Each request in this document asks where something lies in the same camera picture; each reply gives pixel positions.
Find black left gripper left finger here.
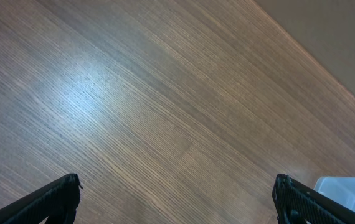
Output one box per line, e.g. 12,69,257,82
0,174,81,224

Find clear plastic storage container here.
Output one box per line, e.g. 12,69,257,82
313,177,355,212

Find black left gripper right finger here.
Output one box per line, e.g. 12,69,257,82
272,174,355,224

